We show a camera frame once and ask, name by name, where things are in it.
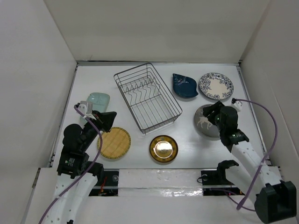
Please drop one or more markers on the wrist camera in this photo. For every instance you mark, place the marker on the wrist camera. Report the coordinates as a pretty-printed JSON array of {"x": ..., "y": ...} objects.
[
  {"x": 236, "y": 104},
  {"x": 85, "y": 108}
]

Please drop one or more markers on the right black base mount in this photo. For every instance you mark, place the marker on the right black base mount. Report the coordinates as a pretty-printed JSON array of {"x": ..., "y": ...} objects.
[{"x": 212, "y": 185}]

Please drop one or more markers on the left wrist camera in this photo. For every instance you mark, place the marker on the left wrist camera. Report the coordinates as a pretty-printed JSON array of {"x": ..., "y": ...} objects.
[{"x": 85, "y": 108}]

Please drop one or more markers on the grey deer plate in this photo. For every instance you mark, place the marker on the grey deer plate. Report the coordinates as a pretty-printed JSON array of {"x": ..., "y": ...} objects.
[{"x": 203, "y": 125}]

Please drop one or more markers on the gold and black plate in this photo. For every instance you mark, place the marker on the gold and black plate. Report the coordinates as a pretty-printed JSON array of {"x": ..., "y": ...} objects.
[{"x": 163, "y": 149}]

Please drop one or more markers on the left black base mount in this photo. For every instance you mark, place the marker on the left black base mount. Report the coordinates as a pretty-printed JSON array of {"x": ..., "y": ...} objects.
[{"x": 108, "y": 185}]

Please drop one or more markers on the round bamboo woven plate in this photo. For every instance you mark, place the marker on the round bamboo woven plate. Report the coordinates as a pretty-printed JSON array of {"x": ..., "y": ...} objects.
[{"x": 116, "y": 143}]

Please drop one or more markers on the grey wire dish rack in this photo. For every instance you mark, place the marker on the grey wire dish rack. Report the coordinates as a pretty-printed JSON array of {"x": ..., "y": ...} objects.
[{"x": 147, "y": 97}]

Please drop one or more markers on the dark blue leaf dish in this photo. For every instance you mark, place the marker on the dark blue leaf dish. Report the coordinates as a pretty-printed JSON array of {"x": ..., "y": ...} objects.
[{"x": 185, "y": 87}]

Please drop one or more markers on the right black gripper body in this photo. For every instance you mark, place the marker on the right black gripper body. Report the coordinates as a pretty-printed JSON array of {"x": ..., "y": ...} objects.
[{"x": 214, "y": 117}]

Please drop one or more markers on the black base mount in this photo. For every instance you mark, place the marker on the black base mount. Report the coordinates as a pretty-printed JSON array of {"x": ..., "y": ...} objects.
[
  {"x": 108, "y": 185},
  {"x": 212, "y": 185}
]

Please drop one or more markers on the light green rectangular plate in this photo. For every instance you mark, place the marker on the light green rectangular plate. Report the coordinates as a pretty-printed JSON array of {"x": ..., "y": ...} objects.
[{"x": 99, "y": 100}]

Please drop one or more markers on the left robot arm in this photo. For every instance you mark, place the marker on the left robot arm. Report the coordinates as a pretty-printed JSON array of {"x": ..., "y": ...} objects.
[{"x": 76, "y": 174}]

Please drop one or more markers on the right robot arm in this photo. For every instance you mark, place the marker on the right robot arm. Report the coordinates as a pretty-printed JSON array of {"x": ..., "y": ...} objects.
[{"x": 273, "y": 199}]

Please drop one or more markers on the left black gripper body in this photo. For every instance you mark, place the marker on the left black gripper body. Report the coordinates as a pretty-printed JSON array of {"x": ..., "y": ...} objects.
[{"x": 93, "y": 126}]

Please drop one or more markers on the blue floral round plate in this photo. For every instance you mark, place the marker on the blue floral round plate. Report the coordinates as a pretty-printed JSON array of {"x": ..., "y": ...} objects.
[{"x": 216, "y": 86}]

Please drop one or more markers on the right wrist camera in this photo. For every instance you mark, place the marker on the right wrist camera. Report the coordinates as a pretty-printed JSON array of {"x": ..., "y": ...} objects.
[{"x": 236, "y": 104}]

